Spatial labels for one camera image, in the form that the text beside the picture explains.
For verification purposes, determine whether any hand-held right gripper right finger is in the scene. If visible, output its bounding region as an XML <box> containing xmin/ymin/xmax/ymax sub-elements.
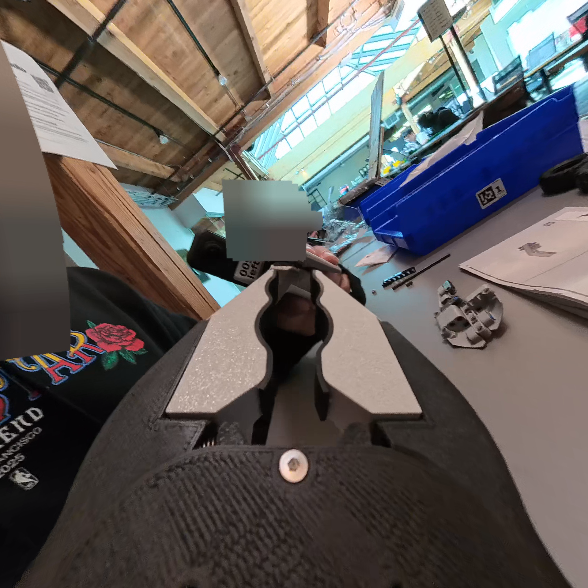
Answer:
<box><xmin>312</xmin><ymin>270</ymin><xmax>423</xmax><ymax>421</ymax></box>

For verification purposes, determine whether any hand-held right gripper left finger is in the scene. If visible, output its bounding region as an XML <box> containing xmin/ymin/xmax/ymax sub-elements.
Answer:
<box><xmin>164</xmin><ymin>269</ymin><xmax>277</xmax><ymax>420</ymax></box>

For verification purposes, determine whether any black holed beam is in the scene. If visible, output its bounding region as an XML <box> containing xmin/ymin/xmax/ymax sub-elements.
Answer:
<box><xmin>382</xmin><ymin>266</ymin><xmax>417</xmax><ymax>288</ymax></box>

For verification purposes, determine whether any grey desk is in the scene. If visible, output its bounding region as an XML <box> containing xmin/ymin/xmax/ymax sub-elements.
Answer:
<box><xmin>340</xmin><ymin>184</ymin><xmax>588</xmax><ymax>588</ymax></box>

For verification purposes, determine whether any person's left hand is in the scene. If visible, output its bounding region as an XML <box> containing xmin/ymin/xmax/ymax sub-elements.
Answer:
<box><xmin>275</xmin><ymin>246</ymin><xmax>343</xmax><ymax>338</ymax></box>

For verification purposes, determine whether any clear plastic packet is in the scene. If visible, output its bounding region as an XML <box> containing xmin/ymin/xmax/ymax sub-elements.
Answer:
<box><xmin>355</xmin><ymin>246</ymin><xmax>398</xmax><ymax>268</ymax></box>

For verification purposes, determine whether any grey brick model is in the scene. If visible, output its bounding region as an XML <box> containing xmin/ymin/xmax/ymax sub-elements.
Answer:
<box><xmin>434</xmin><ymin>279</ymin><xmax>504</xmax><ymax>349</ymax></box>

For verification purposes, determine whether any long black axle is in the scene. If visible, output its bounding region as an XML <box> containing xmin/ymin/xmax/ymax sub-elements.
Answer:
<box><xmin>392</xmin><ymin>254</ymin><xmax>452</xmax><ymax>290</ymax></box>

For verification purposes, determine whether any blue tagged storage bin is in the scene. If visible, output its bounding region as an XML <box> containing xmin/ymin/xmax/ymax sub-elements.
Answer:
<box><xmin>373</xmin><ymin>85</ymin><xmax>580</xmax><ymax>256</ymax></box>

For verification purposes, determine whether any white instruction booklet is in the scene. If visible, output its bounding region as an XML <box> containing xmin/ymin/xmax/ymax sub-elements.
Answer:
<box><xmin>459</xmin><ymin>206</ymin><xmax>588</xmax><ymax>319</ymax></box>

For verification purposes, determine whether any white notice paper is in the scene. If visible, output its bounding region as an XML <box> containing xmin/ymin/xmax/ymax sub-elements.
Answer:
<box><xmin>7</xmin><ymin>43</ymin><xmax>118</xmax><ymax>170</ymax></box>

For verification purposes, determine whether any open laptop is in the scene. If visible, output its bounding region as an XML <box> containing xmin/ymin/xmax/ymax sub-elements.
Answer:
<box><xmin>339</xmin><ymin>71</ymin><xmax>391</xmax><ymax>205</ymax></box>

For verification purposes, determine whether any black ceiling conduit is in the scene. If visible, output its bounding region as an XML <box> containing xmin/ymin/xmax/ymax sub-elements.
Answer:
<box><xmin>165</xmin><ymin>0</ymin><xmax>230</xmax><ymax>88</ymax></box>

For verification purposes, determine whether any white paper sheet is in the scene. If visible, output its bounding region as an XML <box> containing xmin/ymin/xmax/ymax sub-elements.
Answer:
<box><xmin>399</xmin><ymin>111</ymin><xmax>486</xmax><ymax>187</ymax></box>

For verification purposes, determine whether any grey metal pipe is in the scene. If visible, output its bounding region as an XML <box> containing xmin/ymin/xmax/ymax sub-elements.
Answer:
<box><xmin>37</xmin><ymin>0</ymin><xmax>129</xmax><ymax>88</ymax></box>

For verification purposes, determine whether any black toy tire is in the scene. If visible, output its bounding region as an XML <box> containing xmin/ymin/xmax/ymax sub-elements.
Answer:
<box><xmin>539</xmin><ymin>154</ymin><xmax>588</xmax><ymax>196</ymax></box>

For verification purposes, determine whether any tan rounded panel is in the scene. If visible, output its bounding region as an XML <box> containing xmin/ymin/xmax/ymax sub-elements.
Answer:
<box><xmin>417</xmin><ymin>0</ymin><xmax>456</xmax><ymax>41</ymax></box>

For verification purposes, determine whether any wooden post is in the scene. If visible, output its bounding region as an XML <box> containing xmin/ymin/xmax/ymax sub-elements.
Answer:
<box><xmin>43</xmin><ymin>154</ymin><xmax>221</xmax><ymax>321</ymax></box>

